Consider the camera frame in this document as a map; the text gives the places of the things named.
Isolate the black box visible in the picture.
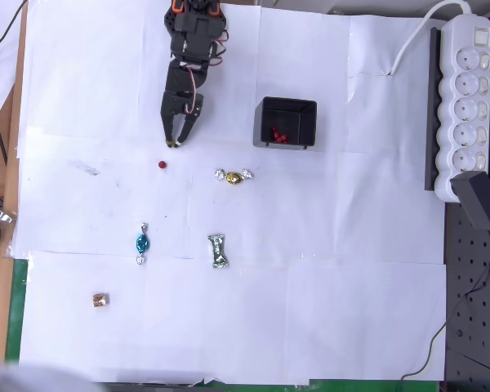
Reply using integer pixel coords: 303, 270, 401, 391
252, 96, 319, 151

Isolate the gold foil wrapped candy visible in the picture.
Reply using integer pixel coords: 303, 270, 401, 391
214, 167, 255, 186

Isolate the blue foil wrapped candy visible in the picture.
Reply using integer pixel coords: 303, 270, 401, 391
135, 222, 152, 266

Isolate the green silver snack packet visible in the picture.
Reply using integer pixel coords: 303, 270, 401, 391
207, 234, 230, 270

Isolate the white paper sheet cover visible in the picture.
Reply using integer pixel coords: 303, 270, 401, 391
12, 0, 448, 385

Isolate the white power strip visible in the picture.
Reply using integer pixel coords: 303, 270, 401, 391
434, 13, 490, 203

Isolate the blurry grey object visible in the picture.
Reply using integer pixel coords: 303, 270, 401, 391
0, 350, 104, 392

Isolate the black power adapter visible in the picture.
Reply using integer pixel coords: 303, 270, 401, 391
449, 171, 490, 233

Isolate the black pegboard panel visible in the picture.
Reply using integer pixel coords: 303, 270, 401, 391
443, 198, 490, 392

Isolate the white power strip cable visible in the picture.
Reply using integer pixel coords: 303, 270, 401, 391
387, 0, 473, 77

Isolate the thin black adapter cable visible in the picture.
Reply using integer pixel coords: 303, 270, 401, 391
397, 229, 490, 383

